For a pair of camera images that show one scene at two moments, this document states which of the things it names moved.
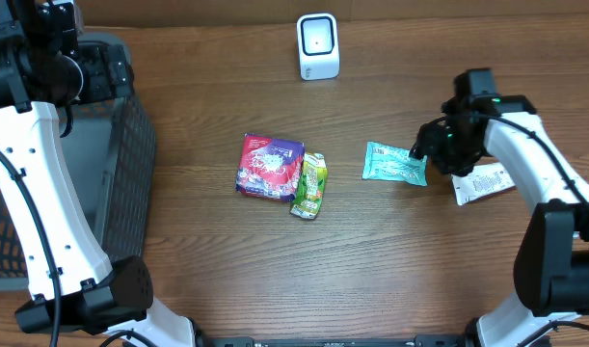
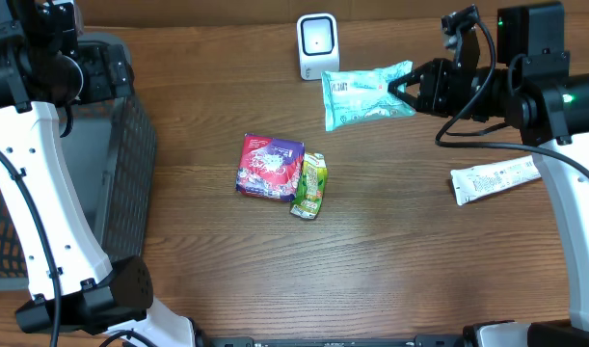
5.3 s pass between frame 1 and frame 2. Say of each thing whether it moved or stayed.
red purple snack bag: stayed
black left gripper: stayed
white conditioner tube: stayed
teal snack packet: moved
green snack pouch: stayed
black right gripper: moved
